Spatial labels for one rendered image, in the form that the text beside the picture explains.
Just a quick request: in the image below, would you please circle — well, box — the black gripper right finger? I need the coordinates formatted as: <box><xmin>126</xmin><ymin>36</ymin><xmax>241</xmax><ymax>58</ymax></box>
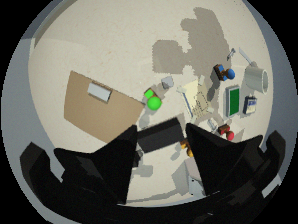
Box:
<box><xmin>185</xmin><ymin>123</ymin><xmax>263</xmax><ymax>196</ymax></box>

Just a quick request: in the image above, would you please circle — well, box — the orange rubber stamp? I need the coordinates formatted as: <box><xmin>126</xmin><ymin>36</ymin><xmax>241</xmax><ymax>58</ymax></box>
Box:
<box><xmin>180</xmin><ymin>139</ymin><xmax>193</xmax><ymax>157</ymax></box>

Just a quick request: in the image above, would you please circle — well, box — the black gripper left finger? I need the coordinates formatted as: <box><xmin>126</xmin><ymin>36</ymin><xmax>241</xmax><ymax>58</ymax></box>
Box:
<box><xmin>53</xmin><ymin>125</ymin><xmax>138</xmax><ymax>205</ymax></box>

